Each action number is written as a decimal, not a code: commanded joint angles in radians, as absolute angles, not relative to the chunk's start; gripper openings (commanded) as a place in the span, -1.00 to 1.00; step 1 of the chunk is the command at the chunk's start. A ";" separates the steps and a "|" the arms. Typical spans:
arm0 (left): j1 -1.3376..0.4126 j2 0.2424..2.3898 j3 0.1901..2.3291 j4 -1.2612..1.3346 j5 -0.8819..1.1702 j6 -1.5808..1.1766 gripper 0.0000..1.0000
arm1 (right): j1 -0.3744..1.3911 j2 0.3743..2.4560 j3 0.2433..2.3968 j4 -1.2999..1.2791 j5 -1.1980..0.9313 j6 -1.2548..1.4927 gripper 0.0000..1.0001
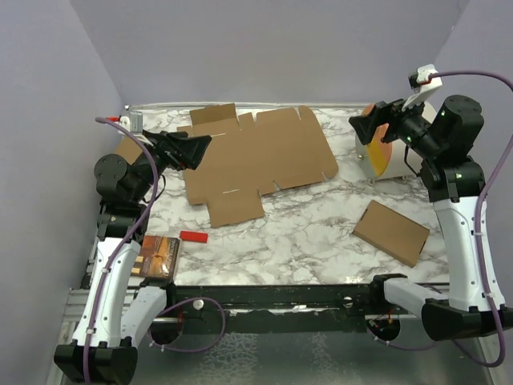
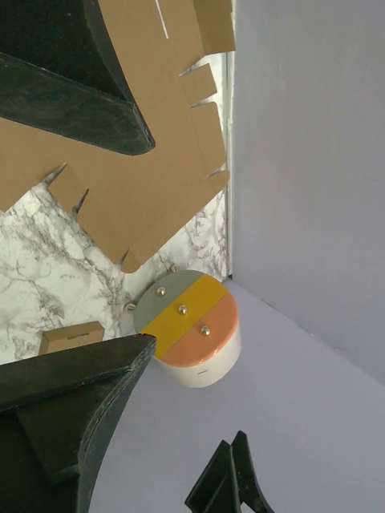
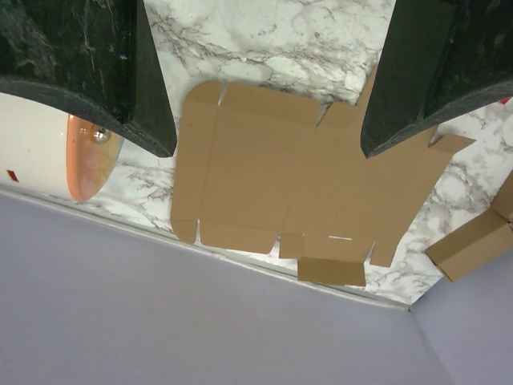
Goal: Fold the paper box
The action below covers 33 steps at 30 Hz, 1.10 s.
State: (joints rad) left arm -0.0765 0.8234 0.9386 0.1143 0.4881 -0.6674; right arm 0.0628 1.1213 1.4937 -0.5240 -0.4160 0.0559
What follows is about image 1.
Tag white cylinder container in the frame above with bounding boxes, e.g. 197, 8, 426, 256
354, 99, 441, 180

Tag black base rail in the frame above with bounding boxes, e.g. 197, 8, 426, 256
150, 284, 405, 334

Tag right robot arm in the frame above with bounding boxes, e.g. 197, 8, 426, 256
349, 95, 512, 341

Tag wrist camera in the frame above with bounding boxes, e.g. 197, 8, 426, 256
119, 111, 143, 140
402, 64, 442, 111

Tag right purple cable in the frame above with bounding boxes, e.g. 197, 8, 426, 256
430, 70, 513, 368

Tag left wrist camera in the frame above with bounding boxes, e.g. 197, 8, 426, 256
119, 111, 143, 140

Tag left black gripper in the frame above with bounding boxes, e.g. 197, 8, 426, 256
131, 128, 211, 202

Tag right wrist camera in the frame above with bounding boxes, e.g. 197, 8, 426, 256
402, 64, 442, 111

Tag aluminium frame profile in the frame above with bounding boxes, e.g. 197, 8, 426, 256
63, 286, 133, 322

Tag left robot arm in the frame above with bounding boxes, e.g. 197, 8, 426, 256
54, 132, 212, 384

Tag red flat block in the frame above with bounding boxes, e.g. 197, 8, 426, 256
180, 231, 208, 244

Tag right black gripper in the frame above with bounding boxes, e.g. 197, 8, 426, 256
350, 88, 443, 158

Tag cardboard box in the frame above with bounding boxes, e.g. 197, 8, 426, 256
353, 201, 430, 268
182, 103, 338, 228
114, 136, 143, 165

